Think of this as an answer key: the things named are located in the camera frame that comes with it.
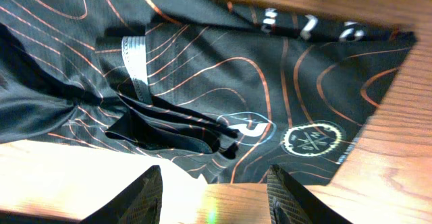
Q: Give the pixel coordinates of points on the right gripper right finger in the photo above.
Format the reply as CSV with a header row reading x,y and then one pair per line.
x,y
291,203

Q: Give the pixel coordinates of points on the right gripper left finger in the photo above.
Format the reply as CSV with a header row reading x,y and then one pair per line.
x,y
139,203

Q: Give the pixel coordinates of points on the black orange-patterned jersey shirt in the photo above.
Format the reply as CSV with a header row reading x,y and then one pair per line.
x,y
223,91

